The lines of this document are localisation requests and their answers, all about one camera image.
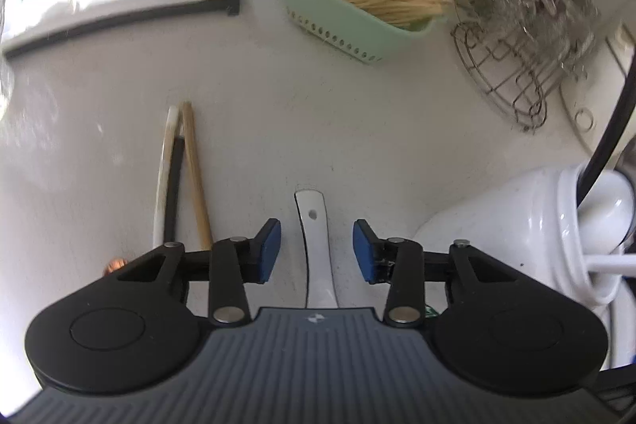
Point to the white electric pot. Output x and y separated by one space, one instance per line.
596 96

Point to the black chopstick with brown band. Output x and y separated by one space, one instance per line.
598 160

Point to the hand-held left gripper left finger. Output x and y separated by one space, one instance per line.
268 250

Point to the wooden chopstick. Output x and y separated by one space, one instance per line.
196 185

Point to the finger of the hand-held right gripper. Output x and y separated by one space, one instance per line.
633 210

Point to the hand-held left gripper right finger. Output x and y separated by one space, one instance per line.
365 250

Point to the white ceramic mug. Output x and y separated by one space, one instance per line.
497 215

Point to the patterned clear glass cup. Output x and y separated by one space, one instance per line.
507 6
566 6

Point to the white chopstick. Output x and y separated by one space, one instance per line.
616 264
161 185

